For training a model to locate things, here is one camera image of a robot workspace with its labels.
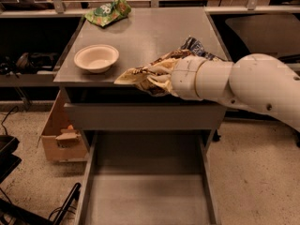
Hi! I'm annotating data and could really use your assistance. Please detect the white paper bowl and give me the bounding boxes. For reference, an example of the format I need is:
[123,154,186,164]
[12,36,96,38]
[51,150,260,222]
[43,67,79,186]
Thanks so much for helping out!
[74,44,119,73]

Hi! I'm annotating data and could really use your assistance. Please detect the open middle drawer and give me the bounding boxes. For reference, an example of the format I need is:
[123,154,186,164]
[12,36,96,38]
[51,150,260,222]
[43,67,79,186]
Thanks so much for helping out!
[75,132,221,225]

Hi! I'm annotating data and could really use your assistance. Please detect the black cart frame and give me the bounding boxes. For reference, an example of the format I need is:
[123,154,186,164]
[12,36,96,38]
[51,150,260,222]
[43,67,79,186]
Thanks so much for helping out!
[0,135,82,225]

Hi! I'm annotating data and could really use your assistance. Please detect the green chip bag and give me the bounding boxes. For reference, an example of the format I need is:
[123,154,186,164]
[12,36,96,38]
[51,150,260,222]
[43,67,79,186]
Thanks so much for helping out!
[84,0,131,27]

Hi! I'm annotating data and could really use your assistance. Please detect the black floor cable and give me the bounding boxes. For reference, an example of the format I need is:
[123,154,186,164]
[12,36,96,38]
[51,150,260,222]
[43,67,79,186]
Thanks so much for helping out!
[0,105,20,136]

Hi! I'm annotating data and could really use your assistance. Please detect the brown chip bag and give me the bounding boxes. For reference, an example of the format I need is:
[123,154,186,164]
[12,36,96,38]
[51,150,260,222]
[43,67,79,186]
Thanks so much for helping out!
[114,49,193,97]

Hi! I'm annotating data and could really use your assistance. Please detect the blue chip bag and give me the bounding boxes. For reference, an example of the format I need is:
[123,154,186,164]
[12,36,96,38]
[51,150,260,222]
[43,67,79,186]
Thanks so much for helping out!
[181,37,221,61]

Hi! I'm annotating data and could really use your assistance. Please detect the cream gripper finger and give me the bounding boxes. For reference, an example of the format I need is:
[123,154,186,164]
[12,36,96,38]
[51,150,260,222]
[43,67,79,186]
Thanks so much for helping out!
[149,75,173,96]
[149,58,179,76]

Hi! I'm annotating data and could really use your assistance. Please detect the grey drawer cabinet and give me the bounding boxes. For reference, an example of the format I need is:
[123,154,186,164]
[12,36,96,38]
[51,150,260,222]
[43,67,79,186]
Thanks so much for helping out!
[54,7,224,149]

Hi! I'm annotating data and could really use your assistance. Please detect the closed top drawer front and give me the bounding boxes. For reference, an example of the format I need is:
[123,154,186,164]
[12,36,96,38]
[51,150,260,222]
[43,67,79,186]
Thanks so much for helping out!
[64,103,226,131]

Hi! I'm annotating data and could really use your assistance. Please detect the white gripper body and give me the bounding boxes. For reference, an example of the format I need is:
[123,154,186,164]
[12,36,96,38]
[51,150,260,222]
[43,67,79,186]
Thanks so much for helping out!
[171,55,206,100]

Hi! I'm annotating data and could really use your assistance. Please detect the black headphones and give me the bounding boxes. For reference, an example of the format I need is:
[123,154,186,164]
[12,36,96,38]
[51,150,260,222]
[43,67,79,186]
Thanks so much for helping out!
[0,52,59,75]

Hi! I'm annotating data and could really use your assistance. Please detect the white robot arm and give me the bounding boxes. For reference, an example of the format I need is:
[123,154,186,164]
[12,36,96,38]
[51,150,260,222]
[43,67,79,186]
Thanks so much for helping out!
[148,53,300,131]

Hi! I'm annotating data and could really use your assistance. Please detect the cardboard box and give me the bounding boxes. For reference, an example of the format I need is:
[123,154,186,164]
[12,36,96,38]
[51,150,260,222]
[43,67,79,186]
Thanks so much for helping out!
[40,93,88,161]

